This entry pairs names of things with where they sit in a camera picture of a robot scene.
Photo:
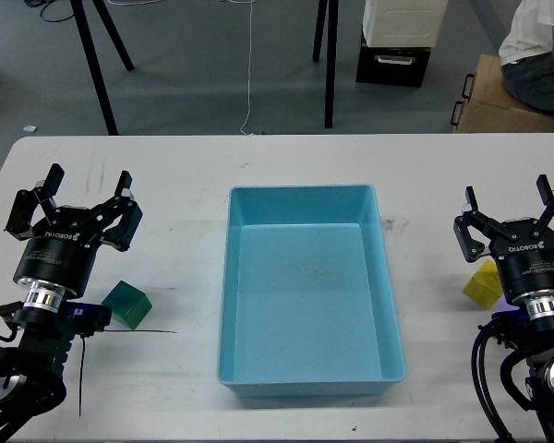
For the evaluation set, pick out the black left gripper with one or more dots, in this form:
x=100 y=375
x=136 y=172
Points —
x=62 y=246

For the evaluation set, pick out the seated person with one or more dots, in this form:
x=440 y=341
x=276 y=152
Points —
x=527 y=55

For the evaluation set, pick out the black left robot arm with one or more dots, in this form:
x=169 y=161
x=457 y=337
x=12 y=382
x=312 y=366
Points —
x=32 y=358

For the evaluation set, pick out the cardboard box with handles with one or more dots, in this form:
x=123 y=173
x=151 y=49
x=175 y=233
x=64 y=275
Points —
x=487 y=107

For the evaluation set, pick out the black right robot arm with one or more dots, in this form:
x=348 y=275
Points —
x=527 y=373

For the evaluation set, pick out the light blue plastic box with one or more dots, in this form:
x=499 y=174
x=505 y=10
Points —
x=308 y=307

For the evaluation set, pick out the yellow wooden block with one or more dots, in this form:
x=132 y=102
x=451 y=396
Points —
x=484 y=287

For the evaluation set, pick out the black tripod legs right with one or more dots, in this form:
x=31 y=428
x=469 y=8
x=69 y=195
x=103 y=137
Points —
x=326 y=27

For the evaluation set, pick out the cream white appliance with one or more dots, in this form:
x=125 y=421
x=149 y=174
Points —
x=403 y=24

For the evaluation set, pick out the green wooden block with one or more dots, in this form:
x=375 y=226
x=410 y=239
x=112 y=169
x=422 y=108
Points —
x=128 y=304

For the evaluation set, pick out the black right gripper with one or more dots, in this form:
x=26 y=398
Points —
x=524 y=256

